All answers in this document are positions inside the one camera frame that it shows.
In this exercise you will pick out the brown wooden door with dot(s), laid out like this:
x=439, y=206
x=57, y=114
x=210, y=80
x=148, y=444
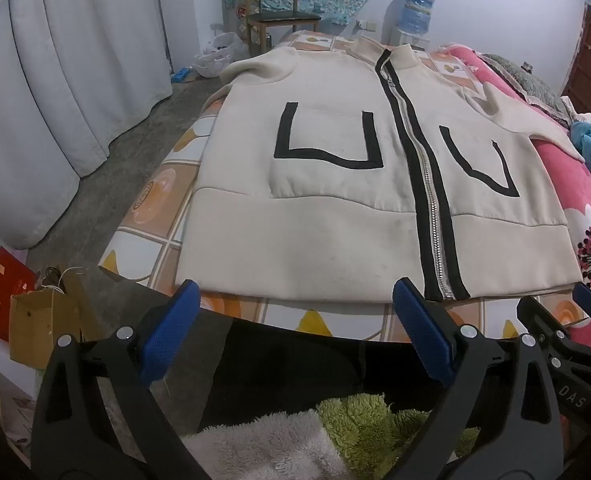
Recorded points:
x=590, y=60

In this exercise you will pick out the wall socket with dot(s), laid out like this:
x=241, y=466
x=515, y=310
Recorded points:
x=368, y=25

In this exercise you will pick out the red gift bag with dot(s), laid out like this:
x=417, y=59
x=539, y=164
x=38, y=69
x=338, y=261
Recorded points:
x=5, y=295

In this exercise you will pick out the small blue floor item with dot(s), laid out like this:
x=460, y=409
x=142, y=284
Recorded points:
x=180, y=76

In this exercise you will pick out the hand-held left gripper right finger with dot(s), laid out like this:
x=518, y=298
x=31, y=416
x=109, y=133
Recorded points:
x=423, y=332

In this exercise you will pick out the beige cloth heap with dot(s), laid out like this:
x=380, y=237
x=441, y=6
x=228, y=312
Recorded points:
x=578, y=110

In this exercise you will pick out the colourful patterned bag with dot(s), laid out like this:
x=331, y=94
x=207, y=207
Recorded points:
x=248, y=10

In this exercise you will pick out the grey-green pillow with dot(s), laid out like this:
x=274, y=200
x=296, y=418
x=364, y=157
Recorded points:
x=525, y=82

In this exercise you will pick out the green fluffy cloth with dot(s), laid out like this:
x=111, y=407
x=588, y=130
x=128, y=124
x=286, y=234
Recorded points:
x=360, y=425

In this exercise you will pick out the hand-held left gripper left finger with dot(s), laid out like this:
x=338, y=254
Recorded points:
x=170, y=332

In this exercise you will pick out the white curtain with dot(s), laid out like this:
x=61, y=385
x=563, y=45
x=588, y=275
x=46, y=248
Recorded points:
x=50, y=85

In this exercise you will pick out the white fluffy cloth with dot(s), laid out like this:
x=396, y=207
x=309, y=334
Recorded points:
x=270, y=445

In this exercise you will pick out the cream zip jacket black trim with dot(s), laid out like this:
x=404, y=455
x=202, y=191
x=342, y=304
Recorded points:
x=325, y=230

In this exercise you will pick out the wooden chair dark seat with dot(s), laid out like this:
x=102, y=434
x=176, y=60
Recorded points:
x=280, y=17

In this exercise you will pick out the white plastic bag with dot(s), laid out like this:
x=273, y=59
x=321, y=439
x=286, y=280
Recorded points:
x=220, y=52

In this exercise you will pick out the brown paper bag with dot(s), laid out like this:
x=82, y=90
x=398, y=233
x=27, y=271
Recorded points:
x=40, y=320

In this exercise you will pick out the pink floral blanket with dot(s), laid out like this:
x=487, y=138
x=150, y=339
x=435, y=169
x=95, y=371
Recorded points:
x=565, y=182

